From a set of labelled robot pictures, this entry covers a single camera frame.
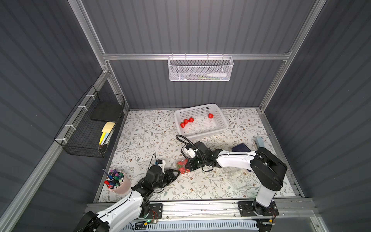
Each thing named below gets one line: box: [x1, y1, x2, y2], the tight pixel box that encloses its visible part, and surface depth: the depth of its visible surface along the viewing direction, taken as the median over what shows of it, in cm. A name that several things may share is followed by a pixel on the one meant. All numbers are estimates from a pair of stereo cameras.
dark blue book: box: [231, 142, 252, 152], surface depth 99 cm
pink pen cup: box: [104, 170, 131, 194], surface depth 74 cm
